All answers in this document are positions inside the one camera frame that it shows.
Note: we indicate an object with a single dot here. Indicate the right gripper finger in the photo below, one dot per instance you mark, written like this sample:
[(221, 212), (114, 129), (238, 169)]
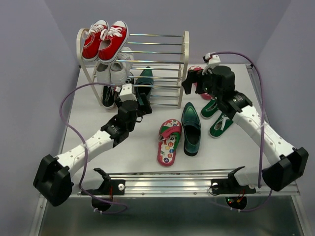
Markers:
[(202, 86), (190, 79)]

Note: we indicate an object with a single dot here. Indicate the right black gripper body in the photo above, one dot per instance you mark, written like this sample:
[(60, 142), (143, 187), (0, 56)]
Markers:
[(214, 92)]

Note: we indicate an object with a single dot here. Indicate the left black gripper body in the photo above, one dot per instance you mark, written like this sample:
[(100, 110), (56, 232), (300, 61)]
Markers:
[(131, 127)]

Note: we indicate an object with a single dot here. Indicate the green loafer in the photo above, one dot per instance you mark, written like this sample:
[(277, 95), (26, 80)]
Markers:
[(192, 130), (145, 78)]

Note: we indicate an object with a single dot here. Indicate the pink sandal front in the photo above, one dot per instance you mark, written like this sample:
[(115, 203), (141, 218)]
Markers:
[(168, 141)]

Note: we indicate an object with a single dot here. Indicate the pink sandal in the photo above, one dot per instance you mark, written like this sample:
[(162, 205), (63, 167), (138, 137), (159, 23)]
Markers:
[(204, 96), (168, 141)]

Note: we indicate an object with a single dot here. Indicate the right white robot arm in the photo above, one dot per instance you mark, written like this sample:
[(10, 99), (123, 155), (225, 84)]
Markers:
[(285, 163)]

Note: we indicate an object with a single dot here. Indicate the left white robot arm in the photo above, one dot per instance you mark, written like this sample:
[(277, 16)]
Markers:
[(53, 178)]

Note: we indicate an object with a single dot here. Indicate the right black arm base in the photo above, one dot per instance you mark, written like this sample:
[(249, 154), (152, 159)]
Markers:
[(229, 185)]

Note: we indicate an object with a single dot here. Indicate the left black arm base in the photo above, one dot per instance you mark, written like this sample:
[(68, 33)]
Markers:
[(100, 183)]

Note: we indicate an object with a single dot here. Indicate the cream shoe shelf with rods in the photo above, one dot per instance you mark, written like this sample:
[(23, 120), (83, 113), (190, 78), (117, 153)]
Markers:
[(167, 57)]

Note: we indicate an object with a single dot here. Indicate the pink sandal back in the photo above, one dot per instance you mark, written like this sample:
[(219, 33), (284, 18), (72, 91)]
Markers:
[(204, 96)]

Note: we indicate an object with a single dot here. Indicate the green sneaker upper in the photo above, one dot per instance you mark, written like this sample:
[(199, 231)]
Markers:
[(209, 109)]

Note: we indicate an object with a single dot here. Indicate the green sneaker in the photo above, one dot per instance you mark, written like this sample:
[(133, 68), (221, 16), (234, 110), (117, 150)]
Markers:
[(209, 109), (220, 126)]

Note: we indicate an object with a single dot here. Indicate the left black canvas sneaker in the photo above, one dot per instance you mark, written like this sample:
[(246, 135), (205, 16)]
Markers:
[(108, 97)]

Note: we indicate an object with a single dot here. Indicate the black canvas sneaker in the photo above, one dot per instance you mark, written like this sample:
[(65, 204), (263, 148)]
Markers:
[(118, 89), (108, 97)]

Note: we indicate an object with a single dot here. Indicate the green sneaker lower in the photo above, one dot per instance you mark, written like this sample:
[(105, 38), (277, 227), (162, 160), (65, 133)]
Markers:
[(220, 126)]

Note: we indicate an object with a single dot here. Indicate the right black canvas sneaker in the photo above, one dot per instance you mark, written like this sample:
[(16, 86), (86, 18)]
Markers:
[(118, 89)]

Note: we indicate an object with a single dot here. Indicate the right white sneaker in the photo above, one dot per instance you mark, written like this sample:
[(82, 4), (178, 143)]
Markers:
[(120, 68)]

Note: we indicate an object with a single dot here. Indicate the white sneaker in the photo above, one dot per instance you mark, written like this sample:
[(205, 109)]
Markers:
[(120, 68), (103, 73)]

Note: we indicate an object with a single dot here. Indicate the left white sneaker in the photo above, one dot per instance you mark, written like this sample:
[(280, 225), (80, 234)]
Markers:
[(103, 73)]

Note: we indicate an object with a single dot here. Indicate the right red canvas sneaker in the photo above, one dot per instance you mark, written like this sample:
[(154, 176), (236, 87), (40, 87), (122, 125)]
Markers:
[(112, 41)]

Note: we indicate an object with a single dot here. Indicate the red canvas sneaker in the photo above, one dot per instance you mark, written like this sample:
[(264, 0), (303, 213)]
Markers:
[(93, 40), (112, 41)]

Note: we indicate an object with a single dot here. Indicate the left red canvas sneaker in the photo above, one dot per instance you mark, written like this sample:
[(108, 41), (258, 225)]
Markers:
[(93, 40)]

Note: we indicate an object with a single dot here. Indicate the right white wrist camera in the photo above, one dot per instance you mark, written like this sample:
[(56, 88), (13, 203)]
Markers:
[(211, 60)]

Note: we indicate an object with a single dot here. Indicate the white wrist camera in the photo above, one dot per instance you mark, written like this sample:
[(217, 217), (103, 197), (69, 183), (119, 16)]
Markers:
[(127, 93), (211, 60)]

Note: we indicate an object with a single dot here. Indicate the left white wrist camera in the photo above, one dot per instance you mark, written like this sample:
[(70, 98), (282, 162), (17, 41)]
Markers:
[(127, 93)]

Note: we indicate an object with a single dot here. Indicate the aluminium rail frame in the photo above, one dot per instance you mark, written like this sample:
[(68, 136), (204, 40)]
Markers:
[(135, 159)]

